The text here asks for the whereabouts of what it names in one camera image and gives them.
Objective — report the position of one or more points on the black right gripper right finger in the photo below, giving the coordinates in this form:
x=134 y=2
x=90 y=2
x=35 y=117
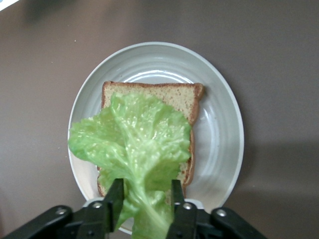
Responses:
x=184 y=214

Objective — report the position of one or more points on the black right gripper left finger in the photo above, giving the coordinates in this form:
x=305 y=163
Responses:
x=109 y=204

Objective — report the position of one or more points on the green lettuce leaf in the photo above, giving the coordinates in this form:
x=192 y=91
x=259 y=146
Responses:
x=139 y=139

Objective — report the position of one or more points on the brown bread slice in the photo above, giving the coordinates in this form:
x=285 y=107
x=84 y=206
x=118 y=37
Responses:
x=174 y=95

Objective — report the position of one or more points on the beige plate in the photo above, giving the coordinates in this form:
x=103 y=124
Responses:
x=219 y=124

